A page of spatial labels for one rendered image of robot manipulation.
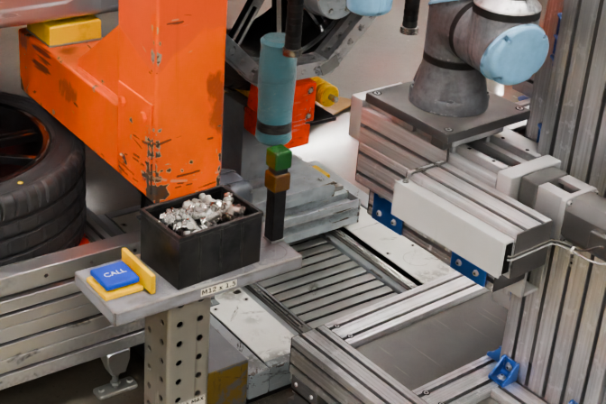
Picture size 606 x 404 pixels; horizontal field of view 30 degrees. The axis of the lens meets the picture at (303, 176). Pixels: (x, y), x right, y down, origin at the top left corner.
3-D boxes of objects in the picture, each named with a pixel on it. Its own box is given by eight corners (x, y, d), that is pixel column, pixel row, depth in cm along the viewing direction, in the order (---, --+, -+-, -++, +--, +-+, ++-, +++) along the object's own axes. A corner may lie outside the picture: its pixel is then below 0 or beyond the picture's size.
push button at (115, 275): (123, 270, 220) (123, 260, 219) (140, 286, 215) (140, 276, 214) (89, 279, 217) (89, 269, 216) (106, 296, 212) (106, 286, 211)
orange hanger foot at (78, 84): (80, 78, 288) (78, -55, 273) (185, 159, 251) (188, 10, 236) (18, 89, 279) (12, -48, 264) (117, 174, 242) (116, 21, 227)
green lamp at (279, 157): (280, 160, 231) (281, 142, 229) (291, 168, 228) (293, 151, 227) (264, 164, 229) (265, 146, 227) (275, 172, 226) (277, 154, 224)
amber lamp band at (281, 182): (279, 182, 234) (280, 165, 232) (290, 190, 231) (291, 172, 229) (263, 186, 231) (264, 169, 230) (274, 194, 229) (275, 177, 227)
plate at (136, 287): (123, 270, 221) (123, 266, 221) (143, 289, 216) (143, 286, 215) (86, 281, 217) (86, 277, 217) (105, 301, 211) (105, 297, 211)
